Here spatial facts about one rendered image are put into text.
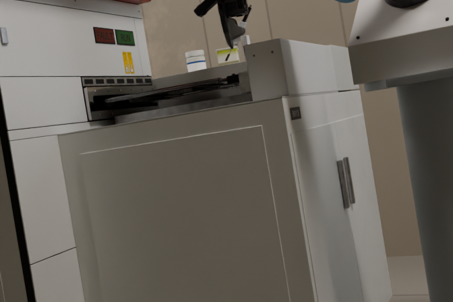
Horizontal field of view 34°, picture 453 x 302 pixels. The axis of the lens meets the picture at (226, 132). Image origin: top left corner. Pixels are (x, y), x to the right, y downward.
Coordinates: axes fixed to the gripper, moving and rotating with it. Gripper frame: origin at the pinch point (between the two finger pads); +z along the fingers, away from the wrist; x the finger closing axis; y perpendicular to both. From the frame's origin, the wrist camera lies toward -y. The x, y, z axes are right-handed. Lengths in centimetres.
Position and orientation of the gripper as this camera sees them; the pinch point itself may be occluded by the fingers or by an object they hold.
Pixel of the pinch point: (228, 44)
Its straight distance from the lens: 230.1
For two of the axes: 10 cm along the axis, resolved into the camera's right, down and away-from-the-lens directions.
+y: 9.7, -1.6, -2.0
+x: 1.9, -0.6, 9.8
